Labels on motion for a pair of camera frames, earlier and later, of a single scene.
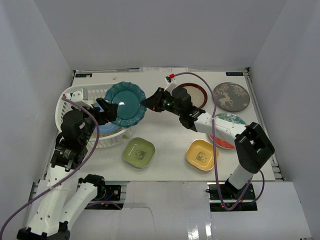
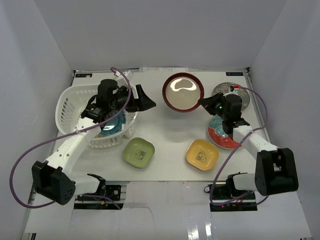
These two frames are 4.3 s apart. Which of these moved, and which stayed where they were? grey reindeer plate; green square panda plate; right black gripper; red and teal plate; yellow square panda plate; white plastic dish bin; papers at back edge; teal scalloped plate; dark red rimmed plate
Moved: dark red rimmed plate; teal scalloped plate; right black gripper
Stayed: red and teal plate; white plastic dish bin; green square panda plate; papers at back edge; grey reindeer plate; yellow square panda plate
